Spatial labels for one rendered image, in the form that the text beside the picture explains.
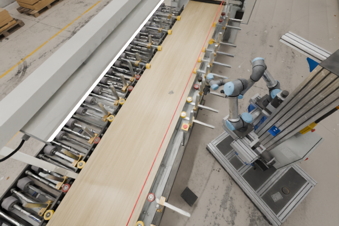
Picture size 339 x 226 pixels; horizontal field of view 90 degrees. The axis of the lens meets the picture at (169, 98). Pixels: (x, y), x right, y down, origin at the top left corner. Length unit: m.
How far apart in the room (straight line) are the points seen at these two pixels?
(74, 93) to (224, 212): 2.59
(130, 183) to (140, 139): 0.48
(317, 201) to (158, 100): 2.62
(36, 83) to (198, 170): 2.58
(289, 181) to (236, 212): 0.84
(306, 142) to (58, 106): 2.00
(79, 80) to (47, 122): 0.17
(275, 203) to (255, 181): 0.31
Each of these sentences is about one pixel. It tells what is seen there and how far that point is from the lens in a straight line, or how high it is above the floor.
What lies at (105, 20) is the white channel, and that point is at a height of 2.46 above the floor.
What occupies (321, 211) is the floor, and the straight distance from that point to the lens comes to 3.43.
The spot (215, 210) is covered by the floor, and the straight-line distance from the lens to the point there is 2.88.
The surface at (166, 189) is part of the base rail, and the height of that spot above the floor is 0.70.
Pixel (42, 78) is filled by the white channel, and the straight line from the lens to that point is 0.64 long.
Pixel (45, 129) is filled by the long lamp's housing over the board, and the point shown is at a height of 2.36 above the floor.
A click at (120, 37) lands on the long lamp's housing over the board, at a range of 0.84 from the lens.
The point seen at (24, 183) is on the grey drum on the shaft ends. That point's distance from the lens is 2.60.
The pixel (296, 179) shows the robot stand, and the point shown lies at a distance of 3.12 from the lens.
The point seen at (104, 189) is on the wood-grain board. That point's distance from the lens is 2.08.
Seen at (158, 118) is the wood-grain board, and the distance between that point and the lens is 2.19.
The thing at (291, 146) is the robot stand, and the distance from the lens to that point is 2.00.
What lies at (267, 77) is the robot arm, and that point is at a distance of 2.16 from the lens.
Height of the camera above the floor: 2.83
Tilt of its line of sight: 56 degrees down
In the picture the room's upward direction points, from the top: 4 degrees counter-clockwise
